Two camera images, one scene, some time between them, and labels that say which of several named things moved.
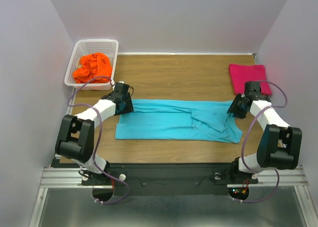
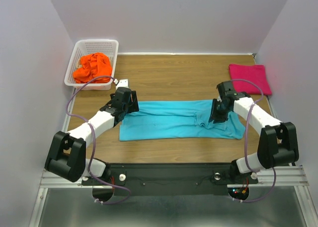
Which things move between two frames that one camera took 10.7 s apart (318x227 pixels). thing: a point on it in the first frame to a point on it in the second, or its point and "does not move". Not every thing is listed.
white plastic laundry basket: [83, 47] does not move
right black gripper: [232, 108] to [217, 117]
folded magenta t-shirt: [240, 73] does not move
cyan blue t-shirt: [180, 119] does not move
